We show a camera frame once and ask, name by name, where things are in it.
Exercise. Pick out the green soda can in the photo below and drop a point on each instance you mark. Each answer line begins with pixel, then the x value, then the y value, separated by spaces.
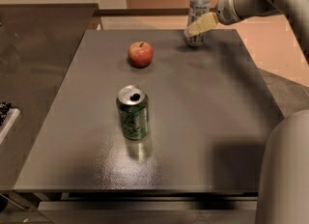
pixel 132 105

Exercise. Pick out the dark side counter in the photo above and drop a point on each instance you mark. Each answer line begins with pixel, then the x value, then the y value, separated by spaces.
pixel 37 44

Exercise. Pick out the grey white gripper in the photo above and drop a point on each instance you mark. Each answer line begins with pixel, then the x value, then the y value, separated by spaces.
pixel 225 12

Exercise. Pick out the drawer front under table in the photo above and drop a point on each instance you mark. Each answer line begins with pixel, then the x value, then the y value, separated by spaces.
pixel 149 212

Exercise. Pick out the clear blue-label plastic bottle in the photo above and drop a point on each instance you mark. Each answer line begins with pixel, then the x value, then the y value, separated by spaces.
pixel 196 9

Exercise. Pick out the keyboard on white tray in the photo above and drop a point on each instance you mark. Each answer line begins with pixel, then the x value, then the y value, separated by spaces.
pixel 8 117

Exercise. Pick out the red apple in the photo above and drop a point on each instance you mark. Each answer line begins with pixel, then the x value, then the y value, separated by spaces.
pixel 140 54

